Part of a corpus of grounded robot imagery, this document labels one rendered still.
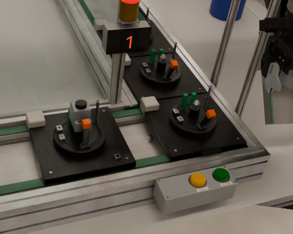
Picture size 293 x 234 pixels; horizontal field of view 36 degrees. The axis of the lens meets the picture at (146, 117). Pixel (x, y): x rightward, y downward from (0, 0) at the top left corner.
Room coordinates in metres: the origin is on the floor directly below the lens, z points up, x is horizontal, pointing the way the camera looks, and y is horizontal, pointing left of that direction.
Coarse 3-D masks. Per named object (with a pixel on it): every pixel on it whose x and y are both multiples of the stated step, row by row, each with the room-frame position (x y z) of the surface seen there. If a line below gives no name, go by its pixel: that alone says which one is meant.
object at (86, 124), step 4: (80, 120) 0.87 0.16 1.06; (84, 120) 0.85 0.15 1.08; (88, 120) 0.85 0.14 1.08; (84, 124) 0.84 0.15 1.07; (88, 124) 0.84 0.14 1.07; (84, 128) 0.84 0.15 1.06; (88, 128) 0.84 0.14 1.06; (84, 132) 0.84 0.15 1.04; (88, 132) 0.85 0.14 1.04; (84, 136) 0.84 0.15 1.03; (88, 136) 0.85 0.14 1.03; (84, 140) 0.84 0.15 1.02; (88, 140) 0.85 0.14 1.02; (84, 144) 0.84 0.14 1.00
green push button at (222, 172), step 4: (220, 168) 0.87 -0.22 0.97; (216, 172) 0.85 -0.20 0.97; (220, 172) 0.86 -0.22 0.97; (224, 172) 0.86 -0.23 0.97; (228, 172) 0.86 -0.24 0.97; (216, 176) 0.84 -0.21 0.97; (220, 176) 0.84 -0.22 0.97; (224, 176) 0.84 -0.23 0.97; (228, 176) 0.85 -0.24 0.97; (220, 180) 0.84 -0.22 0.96; (224, 180) 0.84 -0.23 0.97
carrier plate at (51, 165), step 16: (64, 112) 0.99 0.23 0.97; (32, 128) 0.91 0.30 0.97; (48, 128) 0.92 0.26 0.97; (112, 128) 0.96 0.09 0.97; (48, 144) 0.85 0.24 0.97; (112, 144) 0.89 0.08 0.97; (48, 160) 0.80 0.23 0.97; (64, 160) 0.81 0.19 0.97; (80, 160) 0.82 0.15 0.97; (96, 160) 0.83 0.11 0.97; (112, 160) 0.84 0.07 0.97; (128, 160) 0.85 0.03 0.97; (48, 176) 0.74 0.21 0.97; (64, 176) 0.75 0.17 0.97; (80, 176) 0.77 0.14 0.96
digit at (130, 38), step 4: (124, 32) 1.04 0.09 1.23; (128, 32) 1.04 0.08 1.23; (132, 32) 1.05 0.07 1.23; (136, 32) 1.05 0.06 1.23; (124, 36) 1.04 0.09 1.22; (128, 36) 1.04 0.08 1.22; (132, 36) 1.05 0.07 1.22; (136, 36) 1.05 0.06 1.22; (120, 40) 1.03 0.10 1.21; (124, 40) 1.04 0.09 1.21; (128, 40) 1.04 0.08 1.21; (132, 40) 1.05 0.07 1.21; (136, 40) 1.05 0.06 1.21; (120, 44) 1.03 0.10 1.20; (124, 44) 1.04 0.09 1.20; (128, 44) 1.04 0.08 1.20; (132, 44) 1.05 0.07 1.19; (136, 44) 1.06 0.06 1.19; (120, 48) 1.03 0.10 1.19; (124, 48) 1.04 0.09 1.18; (128, 48) 1.05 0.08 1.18; (132, 48) 1.05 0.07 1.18
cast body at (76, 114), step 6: (72, 102) 0.90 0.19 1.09; (78, 102) 0.89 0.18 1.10; (84, 102) 0.90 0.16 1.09; (72, 108) 0.88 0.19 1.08; (78, 108) 0.88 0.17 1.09; (84, 108) 0.88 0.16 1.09; (90, 108) 0.89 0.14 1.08; (72, 114) 0.88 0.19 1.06; (78, 114) 0.87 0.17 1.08; (84, 114) 0.88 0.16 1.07; (90, 114) 0.89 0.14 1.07; (72, 120) 0.88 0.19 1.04; (78, 120) 0.87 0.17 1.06; (90, 120) 0.88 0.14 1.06; (78, 126) 0.86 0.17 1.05
